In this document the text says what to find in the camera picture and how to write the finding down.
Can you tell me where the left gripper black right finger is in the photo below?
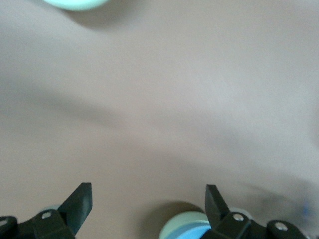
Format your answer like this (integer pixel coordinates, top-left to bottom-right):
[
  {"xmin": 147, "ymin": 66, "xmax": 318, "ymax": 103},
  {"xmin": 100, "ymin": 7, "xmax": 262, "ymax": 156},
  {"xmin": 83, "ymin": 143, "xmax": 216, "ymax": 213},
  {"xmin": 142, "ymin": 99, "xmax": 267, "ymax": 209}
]
[{"xmin": 200, "ymin": 184, "xmax": 252, "ymax": 239}]

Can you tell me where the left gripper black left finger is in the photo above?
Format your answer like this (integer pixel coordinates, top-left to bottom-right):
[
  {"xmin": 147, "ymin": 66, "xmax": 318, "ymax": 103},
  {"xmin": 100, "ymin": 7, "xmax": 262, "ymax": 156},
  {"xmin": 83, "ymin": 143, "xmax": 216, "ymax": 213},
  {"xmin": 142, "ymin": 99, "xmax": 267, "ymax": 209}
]
[{"xmin": 32, "ymin": 182, "xmax": 93, "ymax": 239}]

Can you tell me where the blue bowl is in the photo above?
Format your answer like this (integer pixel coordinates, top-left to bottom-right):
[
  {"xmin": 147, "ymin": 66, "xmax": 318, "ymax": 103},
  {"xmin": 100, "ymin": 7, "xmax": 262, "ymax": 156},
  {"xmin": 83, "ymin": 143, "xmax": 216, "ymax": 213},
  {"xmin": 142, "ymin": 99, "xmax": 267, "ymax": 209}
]
[{"xmin": 174, "ymin": 225, "xmax": 212, "ymax": 239}]

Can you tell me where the dull sage green bowl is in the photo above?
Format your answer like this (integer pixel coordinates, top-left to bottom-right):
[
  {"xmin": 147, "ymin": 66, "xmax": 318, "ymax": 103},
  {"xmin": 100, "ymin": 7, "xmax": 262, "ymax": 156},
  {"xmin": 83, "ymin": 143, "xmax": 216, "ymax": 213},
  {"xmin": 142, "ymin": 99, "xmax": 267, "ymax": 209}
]
[{"xmin": 159, "ymin": 211, "xmax": 209, "ymax": 239}]

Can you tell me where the pale mint green bowl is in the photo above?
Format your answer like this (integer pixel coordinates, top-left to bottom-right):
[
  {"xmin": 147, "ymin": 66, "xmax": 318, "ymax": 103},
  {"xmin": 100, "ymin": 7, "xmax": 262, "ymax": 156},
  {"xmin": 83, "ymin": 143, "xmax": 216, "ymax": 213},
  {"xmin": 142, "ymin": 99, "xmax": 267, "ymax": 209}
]
[{"xmin": 41, "ymin": 0, "xmax": 111, "ymax": 12}]

